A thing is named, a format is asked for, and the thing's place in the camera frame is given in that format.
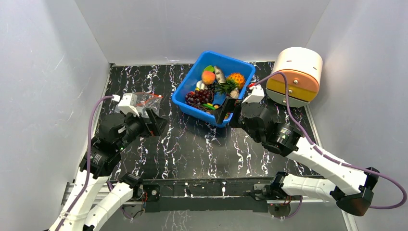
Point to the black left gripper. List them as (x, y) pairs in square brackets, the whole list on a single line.
[(155, 127)]

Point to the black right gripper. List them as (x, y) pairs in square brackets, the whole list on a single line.
[(235, 112)]

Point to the toy pineapple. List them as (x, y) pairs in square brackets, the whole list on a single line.
[(234, 81)]

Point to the clear zip top bag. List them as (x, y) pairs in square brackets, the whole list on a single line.
[(142, 101)]

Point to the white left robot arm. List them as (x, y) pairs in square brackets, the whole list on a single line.
[(116, 132)]

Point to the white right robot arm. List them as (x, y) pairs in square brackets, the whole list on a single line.
[(349, 189)]

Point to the toy garlic bulb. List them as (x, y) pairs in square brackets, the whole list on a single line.
[(234, 94)]

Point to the toy fish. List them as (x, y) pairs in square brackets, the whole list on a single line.
[(220, 77)]

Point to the dark red grape bunch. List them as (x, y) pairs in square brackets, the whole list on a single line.
[(199, 97)]

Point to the toy peach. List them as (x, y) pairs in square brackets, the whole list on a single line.
[(208, 77)]

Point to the blue plastic bin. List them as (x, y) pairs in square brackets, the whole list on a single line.
[(193, 81)]

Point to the round drawer cabinet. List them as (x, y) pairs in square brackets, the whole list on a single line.
[(302, 68)]

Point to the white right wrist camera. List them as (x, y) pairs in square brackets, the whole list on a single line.
[(256, 94)]

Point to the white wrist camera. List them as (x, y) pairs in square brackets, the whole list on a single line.
[(126, 104), (256, 94)]

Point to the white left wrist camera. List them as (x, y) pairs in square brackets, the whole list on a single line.
[(126, 104)]

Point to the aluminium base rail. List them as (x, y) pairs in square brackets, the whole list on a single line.
[(219, 194)]

